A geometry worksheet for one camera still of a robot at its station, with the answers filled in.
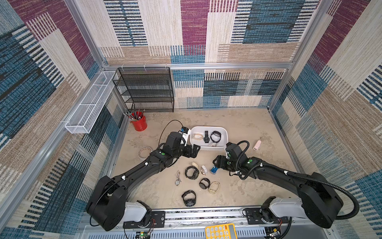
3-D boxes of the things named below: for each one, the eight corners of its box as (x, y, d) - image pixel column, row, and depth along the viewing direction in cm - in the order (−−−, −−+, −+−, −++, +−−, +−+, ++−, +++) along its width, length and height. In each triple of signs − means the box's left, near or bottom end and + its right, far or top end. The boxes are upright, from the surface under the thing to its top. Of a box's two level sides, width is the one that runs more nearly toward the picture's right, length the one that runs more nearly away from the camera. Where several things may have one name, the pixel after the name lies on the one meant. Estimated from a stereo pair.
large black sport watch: (183, 175, 89) (183, 173, 86) (190, 166, 92) (190, 163, 90) (194, 182, 86) (194, 180, 84) (200, 172, 90) (200, 170, 87)
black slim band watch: (199, 188, 84) (199, 187, 82) (199, 179, 87) (199, 178, 86) (210, 188, 84) (210, 187, 82) (209, 179, 87) (209, 177, 85)
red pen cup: (134, 131, 111) (129, 120, 102) (137, 122, 116) (132, 111, 107) (146, 131, 111) (142, 120, 102) (149, 122, 116) (145, 111, 107)
